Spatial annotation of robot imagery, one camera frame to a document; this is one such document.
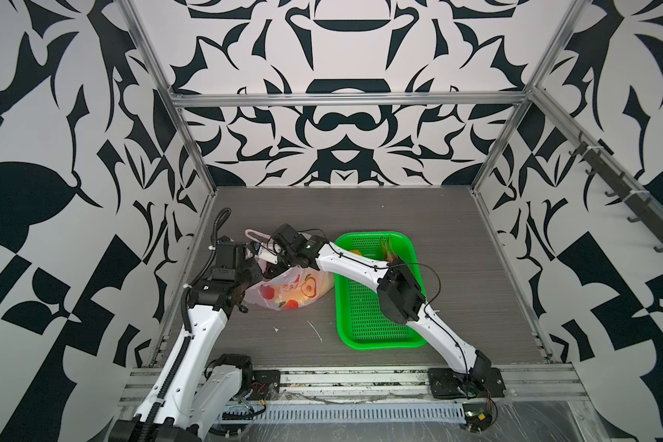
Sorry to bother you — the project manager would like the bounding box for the pink plastic bag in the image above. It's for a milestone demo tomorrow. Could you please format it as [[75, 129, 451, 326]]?
[[244, 229, 334, 311]]

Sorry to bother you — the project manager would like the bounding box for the red dragon fruit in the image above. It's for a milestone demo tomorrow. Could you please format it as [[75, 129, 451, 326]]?
[[380, 235, 406, 263]]

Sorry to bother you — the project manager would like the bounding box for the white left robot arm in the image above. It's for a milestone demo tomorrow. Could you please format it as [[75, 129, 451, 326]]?
[[108, 207, 263, 441]]

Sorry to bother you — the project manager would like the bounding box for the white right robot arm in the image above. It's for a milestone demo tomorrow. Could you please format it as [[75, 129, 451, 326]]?
[[270, 224, 506, 400]]

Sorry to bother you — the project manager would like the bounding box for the green plastic perforated basket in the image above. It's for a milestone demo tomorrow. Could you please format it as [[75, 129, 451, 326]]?
[[334, 231, 427, 351]]

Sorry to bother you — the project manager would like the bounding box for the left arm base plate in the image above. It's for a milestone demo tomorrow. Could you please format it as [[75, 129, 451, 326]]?
[[239, 369, 282, 401]]

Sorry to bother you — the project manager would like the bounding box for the white slotted cable duct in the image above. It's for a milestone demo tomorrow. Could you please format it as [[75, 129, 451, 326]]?
[[219, 403, 466, 425]]

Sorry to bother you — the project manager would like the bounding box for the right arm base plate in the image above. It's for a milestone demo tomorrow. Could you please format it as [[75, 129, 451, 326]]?
[[427, 368, 506, 400]]

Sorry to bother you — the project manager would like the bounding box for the aluminium frame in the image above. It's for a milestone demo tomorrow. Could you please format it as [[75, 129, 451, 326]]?
[[125, 1, 663, 441]]

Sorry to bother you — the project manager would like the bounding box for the grey hook rail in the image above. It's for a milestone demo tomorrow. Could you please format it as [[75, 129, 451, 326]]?
[[567, 132, 663, 253]]

